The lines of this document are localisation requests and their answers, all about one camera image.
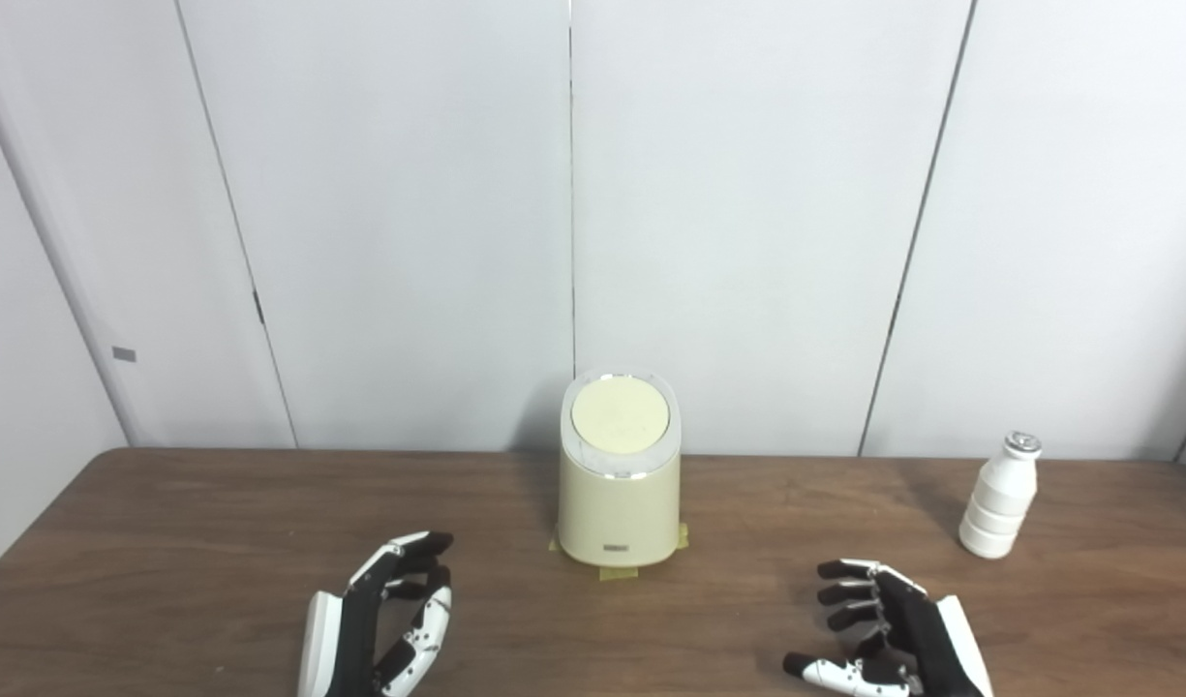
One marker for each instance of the small white plastic bottle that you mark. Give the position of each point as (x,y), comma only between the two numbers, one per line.
(999,503)

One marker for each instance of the cream-colored bin body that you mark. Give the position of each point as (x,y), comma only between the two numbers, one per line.
(617,513)

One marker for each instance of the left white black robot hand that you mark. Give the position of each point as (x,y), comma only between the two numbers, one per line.
(355,629)

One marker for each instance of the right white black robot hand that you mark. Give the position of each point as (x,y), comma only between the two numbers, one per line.
(917,629)

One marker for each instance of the cream round bin lid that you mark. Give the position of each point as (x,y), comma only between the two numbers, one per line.
(620,416)

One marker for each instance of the black wall panel clip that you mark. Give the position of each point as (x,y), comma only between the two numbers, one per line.
(258,308)

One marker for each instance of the small grey wall tag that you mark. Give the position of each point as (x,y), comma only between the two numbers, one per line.
(124,354)

